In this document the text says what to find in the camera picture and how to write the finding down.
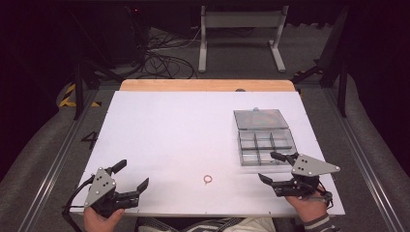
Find white metal stand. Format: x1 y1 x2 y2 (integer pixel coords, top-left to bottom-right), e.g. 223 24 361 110
197 4 290 73

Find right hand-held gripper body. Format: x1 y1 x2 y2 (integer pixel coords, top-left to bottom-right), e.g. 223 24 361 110
271 153 341 199

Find tangle of black floor cables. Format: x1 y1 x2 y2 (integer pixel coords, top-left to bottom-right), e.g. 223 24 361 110
139 27 207 80

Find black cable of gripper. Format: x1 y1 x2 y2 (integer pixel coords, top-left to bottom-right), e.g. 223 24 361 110
61 175 97 232
308 188 335 208

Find clear plastic compartment box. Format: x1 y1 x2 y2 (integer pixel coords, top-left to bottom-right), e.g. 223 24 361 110
233 107 298 167

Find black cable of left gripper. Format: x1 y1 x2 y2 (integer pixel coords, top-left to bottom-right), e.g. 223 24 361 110
61 175 97 232

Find wooden table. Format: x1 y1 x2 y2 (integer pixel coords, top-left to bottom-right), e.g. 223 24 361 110
119 78 297 93

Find person's right hand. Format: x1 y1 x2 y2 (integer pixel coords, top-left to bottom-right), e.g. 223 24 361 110
284 188 329 223

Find aluminium floor rail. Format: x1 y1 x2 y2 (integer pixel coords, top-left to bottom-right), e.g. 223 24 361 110
323 86 404 232
16 88 100 232

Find black metal stand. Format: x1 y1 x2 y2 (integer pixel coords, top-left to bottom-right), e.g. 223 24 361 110
66 8 125 121
290 6 350 119

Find dark equipment case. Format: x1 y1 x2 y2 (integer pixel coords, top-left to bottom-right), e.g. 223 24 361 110
102 4 151 67

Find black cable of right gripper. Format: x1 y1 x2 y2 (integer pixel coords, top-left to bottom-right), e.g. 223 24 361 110
308 188 335 208

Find person's left hand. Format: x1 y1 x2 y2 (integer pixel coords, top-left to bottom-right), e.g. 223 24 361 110
83 206 126 232

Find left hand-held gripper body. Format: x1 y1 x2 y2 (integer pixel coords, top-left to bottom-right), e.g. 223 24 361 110
83 166 141 219

